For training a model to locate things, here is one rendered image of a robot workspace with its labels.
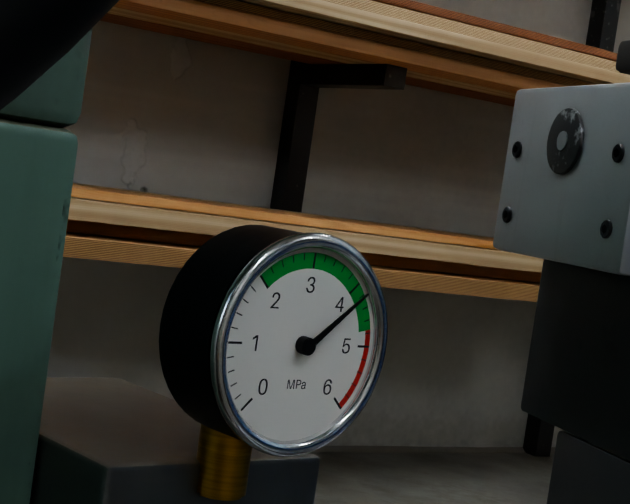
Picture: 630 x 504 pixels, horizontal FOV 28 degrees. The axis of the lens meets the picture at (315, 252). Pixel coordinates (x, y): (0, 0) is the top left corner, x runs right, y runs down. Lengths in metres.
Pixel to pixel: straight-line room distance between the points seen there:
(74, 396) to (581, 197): 0.29
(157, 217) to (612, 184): 1.97
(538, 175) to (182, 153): 2.44
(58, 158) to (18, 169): 0.01
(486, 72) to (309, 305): 2.61
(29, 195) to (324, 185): 2.94
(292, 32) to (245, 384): 2.32
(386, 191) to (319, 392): 3.06
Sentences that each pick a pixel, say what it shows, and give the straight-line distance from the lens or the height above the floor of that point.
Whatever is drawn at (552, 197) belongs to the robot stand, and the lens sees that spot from 0.65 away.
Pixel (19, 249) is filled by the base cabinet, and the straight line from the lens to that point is 0.37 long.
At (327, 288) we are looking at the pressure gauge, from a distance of 0.35.
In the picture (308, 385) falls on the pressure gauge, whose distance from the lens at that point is 0.35.
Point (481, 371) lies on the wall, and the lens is 3.71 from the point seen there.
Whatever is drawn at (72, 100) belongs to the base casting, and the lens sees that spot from 0.37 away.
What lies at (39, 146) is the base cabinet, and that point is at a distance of 0.37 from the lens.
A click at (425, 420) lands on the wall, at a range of 3.62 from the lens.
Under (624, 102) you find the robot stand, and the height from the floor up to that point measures 0.76.
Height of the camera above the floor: 0.70
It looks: 3 degrees down
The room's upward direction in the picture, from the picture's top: 8 degrees clockwise
